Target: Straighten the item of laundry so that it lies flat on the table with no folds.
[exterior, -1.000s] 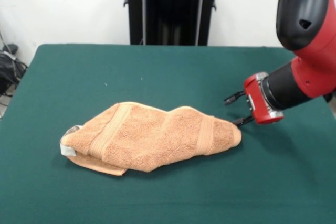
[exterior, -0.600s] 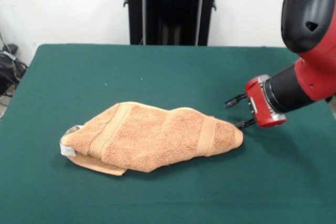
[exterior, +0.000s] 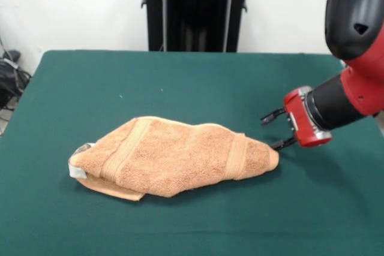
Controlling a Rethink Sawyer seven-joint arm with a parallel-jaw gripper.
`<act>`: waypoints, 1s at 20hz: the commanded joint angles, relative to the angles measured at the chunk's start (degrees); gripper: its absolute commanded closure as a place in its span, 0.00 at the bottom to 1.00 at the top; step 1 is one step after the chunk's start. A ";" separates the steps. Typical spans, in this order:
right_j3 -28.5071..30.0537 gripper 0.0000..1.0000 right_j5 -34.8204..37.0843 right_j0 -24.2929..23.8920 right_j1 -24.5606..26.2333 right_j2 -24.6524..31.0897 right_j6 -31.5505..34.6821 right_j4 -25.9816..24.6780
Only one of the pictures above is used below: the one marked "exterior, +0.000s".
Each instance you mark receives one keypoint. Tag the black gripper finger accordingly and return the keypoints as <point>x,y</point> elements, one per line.
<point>274,115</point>
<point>285,144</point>

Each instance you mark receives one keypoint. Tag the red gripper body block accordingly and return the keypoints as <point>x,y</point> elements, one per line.
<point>300,121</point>

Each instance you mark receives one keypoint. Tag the tan terry towel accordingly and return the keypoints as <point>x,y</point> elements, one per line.
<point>180,160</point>

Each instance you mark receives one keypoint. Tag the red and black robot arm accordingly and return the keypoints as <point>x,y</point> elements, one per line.
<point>354,13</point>

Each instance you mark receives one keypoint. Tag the dark green table cloth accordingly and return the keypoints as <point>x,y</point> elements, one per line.
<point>120,82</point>

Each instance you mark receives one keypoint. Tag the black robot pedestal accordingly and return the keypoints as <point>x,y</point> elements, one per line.
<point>195,4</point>

